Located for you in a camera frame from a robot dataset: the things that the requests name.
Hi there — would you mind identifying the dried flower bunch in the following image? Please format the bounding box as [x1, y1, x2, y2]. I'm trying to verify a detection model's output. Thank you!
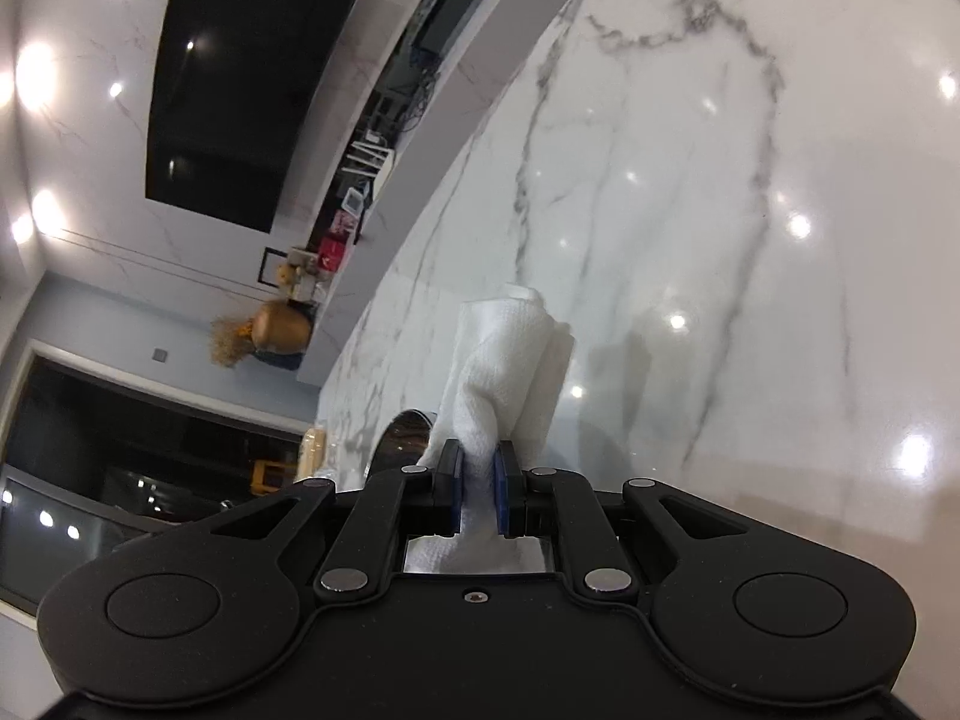
[208, 311, 260, 370]

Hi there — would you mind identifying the small picture frame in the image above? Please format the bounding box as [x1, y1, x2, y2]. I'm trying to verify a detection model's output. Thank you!
[258, 246, 292, 287]

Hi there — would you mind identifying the dark glass door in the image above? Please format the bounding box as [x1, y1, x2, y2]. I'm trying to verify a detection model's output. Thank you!
[0, 341, 320, 610]

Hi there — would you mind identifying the white wire stand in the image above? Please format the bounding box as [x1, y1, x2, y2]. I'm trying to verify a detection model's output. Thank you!
[343, 141, 397, 182]

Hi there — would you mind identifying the golden round vase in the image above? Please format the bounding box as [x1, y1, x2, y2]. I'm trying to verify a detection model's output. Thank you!
[250, 300, 313, 355]

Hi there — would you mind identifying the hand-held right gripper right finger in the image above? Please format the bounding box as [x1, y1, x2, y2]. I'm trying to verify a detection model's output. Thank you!
[490, 438, 755, 602]

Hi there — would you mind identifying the black monitor screen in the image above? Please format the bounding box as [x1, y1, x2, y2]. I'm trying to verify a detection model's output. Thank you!
[414, 0, 502, 55]

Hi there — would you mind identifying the stainless steel bowl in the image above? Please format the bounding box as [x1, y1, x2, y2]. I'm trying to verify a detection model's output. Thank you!
[366, 409, 440, 485]

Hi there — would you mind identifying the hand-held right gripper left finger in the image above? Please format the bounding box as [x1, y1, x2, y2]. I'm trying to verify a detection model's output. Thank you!
[196, 438, 463, 604]

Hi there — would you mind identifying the yellow wooden chair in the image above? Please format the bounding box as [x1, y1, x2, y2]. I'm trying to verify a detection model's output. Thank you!
[250, 457, 298, 497]

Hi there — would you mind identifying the black wall television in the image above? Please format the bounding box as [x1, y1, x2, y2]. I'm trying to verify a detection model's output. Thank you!
[142, 0, 362, 235]

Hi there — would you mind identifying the white paper towel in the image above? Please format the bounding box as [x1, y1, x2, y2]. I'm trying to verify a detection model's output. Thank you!
[405, 283, 577, 575]

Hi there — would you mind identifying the white side counter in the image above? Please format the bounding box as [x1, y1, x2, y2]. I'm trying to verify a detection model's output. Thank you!
[296, 0, 623, 391]

